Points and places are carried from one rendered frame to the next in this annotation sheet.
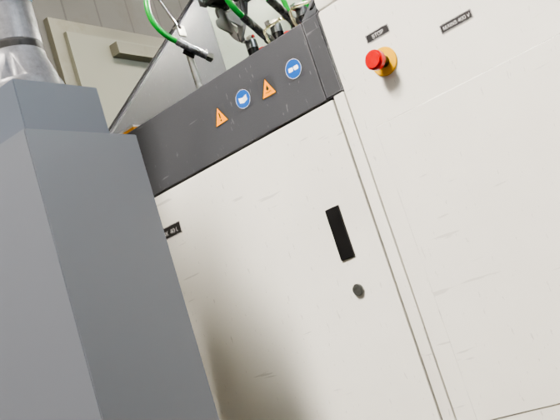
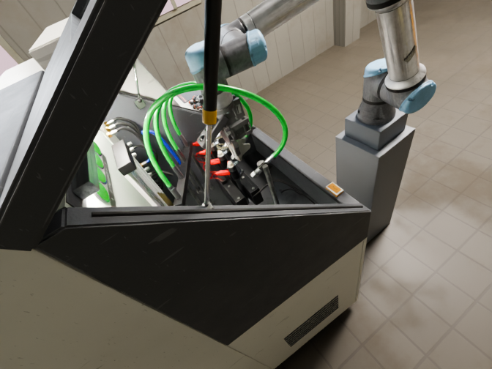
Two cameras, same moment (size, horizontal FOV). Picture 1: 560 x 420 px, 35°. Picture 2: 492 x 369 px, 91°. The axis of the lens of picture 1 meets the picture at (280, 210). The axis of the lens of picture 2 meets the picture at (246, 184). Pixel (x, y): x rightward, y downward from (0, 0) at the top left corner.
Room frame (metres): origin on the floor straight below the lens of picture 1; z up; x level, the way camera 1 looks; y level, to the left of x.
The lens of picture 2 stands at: (2.48, 0.36, 1.62)
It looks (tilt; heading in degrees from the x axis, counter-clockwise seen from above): 45 degrees down; 219
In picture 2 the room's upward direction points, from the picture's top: 24 degrees counter-clockwise
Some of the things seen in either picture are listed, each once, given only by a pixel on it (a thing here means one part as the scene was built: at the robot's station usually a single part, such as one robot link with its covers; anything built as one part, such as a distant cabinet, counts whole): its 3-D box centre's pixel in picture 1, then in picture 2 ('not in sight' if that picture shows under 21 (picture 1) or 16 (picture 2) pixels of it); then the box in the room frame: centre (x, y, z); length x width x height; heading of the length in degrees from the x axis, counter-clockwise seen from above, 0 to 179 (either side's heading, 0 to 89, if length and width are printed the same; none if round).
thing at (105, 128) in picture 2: not in sight; (128, 150); (2.07, -0.41, 1.20); 0.13 x 0.03 x 0.31; 53
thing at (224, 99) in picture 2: not in sight; (217, 97); (1.97, -0.03, 1.33); 0.08 x 0.08 x 0.05
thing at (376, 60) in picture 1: (378, 60); not in sight; (1.52, -0.24, 0.80); 0.05 x 0.04 x 0.05; 53
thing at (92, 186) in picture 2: not in sight; (81, 122); (2.22, -0.21, 1.43); 0.54 x 0.03 x 0.02; 53
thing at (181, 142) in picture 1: (208, 127); (295, 173); (1.82, 0.09, 0.87); 0.62 x 0.04 x 0.16; 53
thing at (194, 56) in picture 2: not in sight; (207, 68); (1.97, -0.02, 1.40); 0.09 x 0.08 x 0.11; 131
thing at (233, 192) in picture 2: not in sight; (232, 183); (1.94, -0.15, 0.91); 0.34 x 0.10 x 0.15; 53
